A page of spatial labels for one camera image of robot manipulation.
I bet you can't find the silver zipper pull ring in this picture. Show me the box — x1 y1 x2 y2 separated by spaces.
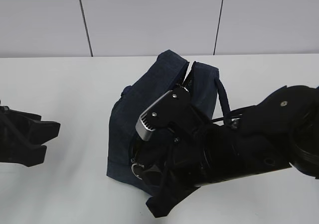
131 163 147 180

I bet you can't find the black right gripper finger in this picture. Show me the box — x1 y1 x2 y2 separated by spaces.
140 164 163 194
145 181 199 218

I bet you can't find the dark navy fabric lunch bag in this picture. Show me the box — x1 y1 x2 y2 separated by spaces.
106 50 230 195

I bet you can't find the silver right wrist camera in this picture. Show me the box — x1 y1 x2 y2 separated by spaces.
136 87 210 142

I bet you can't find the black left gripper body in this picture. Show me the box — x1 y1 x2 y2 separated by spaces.
0 106 32 163

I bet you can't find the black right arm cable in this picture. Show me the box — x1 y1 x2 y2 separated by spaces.
209 107 257 130

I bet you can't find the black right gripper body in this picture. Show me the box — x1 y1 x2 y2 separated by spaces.
159 135 212 192

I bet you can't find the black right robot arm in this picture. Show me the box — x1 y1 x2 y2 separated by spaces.
132 86 319 218

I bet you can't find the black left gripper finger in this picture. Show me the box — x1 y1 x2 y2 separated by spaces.
27 120 61 145
9 145 47 167

